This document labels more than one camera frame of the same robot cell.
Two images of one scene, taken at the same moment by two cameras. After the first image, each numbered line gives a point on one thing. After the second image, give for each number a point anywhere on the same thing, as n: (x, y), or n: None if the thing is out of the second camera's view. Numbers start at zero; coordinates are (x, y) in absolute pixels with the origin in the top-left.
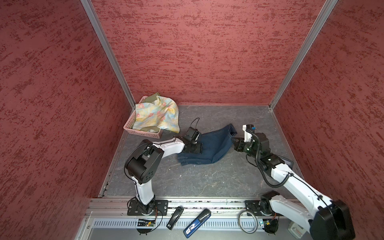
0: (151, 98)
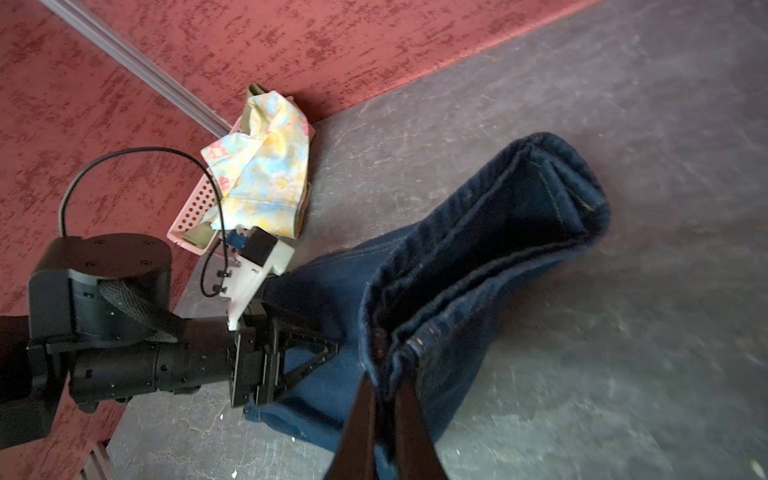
0: (255, 89)
